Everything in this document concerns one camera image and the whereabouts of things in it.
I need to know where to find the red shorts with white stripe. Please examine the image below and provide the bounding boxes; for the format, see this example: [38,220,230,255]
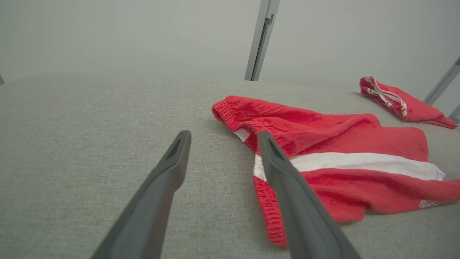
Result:
[211,95,460,247]

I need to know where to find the red shirt with white trim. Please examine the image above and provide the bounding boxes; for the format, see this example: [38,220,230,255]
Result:
[359,75,458,130]

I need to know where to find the slanted grey metal wall post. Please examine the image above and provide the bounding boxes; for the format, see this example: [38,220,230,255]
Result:
[423,57,460,107]

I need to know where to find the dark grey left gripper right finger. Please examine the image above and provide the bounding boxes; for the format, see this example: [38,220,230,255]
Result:
[257,131,360,259]

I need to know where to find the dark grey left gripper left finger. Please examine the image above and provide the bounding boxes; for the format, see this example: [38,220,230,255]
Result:
[92,130,192,259]

